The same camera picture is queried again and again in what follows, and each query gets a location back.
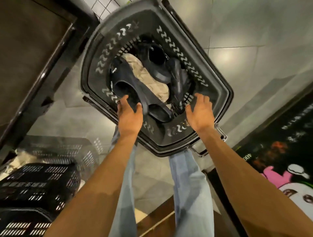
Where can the beige slipper pair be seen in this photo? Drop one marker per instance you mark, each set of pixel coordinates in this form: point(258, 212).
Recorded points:
point(151, 83)

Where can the dark brown display cabinet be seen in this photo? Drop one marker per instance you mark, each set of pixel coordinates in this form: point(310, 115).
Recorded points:
point(31, 48)

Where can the person's left forearm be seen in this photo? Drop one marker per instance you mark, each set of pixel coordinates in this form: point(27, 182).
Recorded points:
point(93, 195)

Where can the brown wooden stand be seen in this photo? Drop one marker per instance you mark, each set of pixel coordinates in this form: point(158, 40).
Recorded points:
point(156, 219)

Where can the black cartoon poster board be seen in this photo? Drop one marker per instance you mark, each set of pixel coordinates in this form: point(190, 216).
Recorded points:
point(288, 146)

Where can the person's right forearm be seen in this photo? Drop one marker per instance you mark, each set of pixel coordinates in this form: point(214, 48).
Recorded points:
point(256, 190)

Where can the person's light blue jeans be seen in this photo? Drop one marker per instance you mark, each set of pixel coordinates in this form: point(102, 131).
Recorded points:
point(190, 195)

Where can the black basket with wavy slots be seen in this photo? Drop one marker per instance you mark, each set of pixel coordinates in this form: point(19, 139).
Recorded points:
point(210, 97)

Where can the person's right hand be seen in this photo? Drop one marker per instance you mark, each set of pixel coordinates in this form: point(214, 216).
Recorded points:
point(201, 117)

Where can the person's left hand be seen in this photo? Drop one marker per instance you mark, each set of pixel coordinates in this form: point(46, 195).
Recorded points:
point(129, 122)

